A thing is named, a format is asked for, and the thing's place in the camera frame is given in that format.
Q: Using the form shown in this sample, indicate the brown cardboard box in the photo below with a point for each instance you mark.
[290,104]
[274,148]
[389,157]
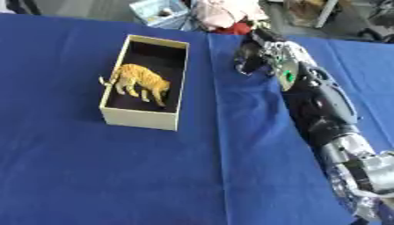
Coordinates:
[303,11]

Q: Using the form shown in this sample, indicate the white pole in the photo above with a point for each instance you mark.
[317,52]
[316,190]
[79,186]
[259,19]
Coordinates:
[326,12]

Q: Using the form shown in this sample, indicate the pink white cloth bundle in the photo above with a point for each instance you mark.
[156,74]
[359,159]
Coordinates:
[225,11]

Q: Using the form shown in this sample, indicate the red object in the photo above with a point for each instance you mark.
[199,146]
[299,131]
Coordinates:
[237,28]

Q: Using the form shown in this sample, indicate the black chair base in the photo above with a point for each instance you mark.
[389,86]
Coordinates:
[377,22]

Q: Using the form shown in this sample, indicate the silver and black right robot arm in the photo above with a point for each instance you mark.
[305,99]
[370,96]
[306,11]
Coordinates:
[323,111]

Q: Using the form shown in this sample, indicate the tan cardboard box black inside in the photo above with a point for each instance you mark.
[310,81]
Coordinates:
[146,79]

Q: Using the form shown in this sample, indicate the orange striped toy tiger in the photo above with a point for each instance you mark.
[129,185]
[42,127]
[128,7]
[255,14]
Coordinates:
[141,80]

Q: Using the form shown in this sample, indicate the light blue printed bag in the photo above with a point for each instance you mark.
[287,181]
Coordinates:
[161,13]

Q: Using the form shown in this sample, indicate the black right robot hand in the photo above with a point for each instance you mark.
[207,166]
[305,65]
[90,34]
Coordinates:
[251,54]

